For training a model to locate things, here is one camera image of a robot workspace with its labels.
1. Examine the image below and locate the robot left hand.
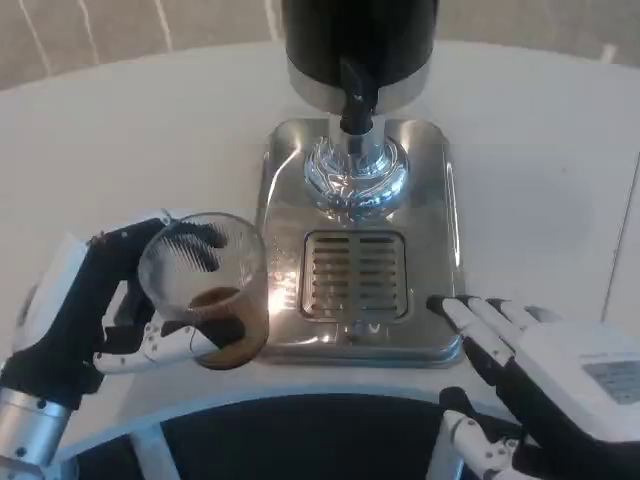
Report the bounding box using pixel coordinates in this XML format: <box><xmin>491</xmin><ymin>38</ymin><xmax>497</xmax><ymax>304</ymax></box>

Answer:
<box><xmin>0</xmin><ymin>208</ymin><xmax>249</xmax><ymax>411</ymax></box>

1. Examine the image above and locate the clear ribbed glass cup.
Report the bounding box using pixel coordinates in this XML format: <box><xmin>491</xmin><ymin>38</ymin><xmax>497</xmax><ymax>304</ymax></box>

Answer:
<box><xmin>137</xmin><ymin>212</ymin><xmax>271</xmax><ymax>372</ymax></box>

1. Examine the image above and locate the black robot torso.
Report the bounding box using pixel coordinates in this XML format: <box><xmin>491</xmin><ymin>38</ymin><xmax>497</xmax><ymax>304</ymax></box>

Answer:
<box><xmin>54</xmin><ymin>393</ymin><xmax>501</xmax><ymax>480</ymax></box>

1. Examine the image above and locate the black steel drink dispenser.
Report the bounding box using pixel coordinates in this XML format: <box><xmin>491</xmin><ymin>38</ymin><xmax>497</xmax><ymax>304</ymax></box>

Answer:
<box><xmin>279</xmin><ymin>0</ymin><xmax>439</xmax><ymax>209</ymax></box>

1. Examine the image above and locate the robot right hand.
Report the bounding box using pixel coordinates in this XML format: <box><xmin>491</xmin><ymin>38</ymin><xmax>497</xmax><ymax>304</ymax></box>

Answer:
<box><xmin>424</xmin><ymin>294</ymin><xmax>640</xmax><ymax>480</ymax></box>

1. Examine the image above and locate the black dispenser tap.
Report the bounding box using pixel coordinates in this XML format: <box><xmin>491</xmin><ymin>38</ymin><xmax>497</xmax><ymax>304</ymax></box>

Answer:
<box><xmin>338</xmin><ymin>57</ymin><xmax>379</xmax><ymax>136</ymax></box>

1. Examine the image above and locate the steel drip tray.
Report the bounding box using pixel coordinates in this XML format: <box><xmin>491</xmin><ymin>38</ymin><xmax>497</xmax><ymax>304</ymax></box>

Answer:
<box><xmin>254</xmin><ymin>118</ymin><xmax>464</xmax><ymax>369</ymax></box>

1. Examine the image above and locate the slotted drip tray grid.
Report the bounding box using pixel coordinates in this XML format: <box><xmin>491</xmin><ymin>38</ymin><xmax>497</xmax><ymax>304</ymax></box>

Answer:
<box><xmin>298</xmin><ymin>229</ymin><xmax>416</xmax><ymax>320</ymax></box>

